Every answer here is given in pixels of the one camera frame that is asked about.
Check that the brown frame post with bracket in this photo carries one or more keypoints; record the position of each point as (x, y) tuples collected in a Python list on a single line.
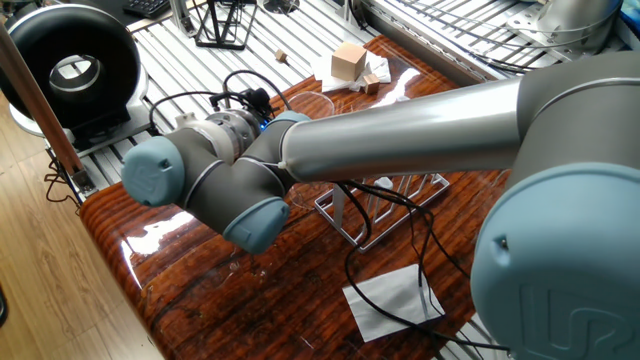
[(40, 100)]

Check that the black keyboard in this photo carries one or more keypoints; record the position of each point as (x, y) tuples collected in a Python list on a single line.
[(147, 7)]

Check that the aluminium table frame rail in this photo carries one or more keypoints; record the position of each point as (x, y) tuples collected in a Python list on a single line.
[(425, 50)]

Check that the aluminium frame post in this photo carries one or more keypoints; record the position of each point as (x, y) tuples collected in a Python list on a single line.
[(182, 17)]

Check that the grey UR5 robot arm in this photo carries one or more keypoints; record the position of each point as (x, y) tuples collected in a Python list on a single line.
[(400, 135)]

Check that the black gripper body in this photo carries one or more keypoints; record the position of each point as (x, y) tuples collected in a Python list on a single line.
[(265, 124)]

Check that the small wooden cube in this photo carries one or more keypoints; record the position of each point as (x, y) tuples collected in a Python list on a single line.
[(371, 83)]

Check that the large wooden cube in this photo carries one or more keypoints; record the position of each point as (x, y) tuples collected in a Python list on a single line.
[(347, 62)]

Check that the white mug drying rack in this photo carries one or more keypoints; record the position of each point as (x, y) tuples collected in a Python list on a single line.
[(340, 210)]

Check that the white paper sheet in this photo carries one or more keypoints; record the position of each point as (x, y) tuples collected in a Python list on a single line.
[(385, 300)]

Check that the crumpled white napkin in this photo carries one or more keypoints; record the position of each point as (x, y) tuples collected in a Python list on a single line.
[(382, 67)]

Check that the tiny wooden cube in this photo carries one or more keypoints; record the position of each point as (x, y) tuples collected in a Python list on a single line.
[(281, 56)]

